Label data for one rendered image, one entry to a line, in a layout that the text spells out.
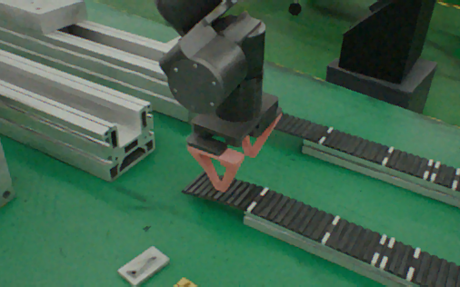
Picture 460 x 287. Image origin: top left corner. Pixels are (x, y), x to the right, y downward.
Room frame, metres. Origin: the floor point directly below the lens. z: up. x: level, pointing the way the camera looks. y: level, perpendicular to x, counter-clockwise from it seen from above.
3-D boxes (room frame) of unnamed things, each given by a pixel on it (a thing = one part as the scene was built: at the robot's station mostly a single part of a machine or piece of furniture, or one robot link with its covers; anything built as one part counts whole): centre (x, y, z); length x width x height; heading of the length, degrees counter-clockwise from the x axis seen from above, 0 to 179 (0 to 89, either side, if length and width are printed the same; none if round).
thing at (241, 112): (0.47, 0.03, 0.95); 0.10 x 0.07 x 0.07; 156
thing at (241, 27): (0.46, 0.04, 1.01); 0.07 x 0.06 x 0.07; 160
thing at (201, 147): (0.45, 0.04, 0.88); 0.07 x 0.07 x 0.09; 66
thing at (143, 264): (0.35, 0.12, 0.78); 0.05 x 0.03 x 0.01; 144
